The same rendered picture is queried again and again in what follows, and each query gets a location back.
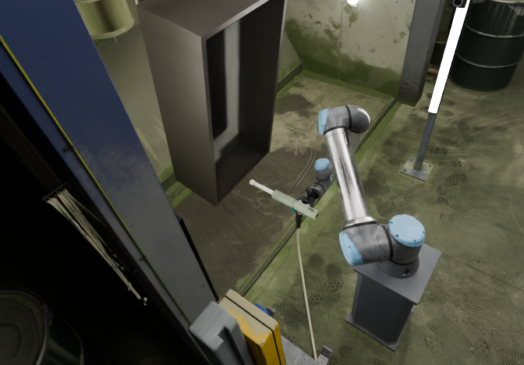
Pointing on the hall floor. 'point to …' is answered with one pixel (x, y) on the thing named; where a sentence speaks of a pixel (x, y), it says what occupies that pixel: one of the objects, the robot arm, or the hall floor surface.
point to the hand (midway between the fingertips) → (298, 210)
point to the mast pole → (434, 113)
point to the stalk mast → (221, 337)
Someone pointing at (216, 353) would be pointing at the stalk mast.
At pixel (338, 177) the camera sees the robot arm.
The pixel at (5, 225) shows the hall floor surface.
